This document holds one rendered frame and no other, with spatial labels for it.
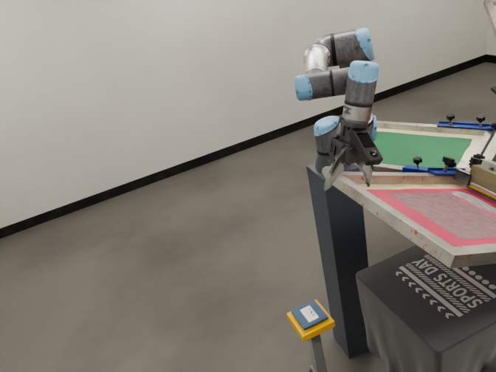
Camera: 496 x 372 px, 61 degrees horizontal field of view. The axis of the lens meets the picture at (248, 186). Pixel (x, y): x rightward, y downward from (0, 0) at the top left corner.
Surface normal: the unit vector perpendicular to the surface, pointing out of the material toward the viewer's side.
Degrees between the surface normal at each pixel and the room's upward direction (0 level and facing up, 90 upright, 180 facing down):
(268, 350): 0
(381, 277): 0
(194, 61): 90
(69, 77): 90
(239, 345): 0
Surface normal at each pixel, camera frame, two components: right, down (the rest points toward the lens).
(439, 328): -0.21, -0.85
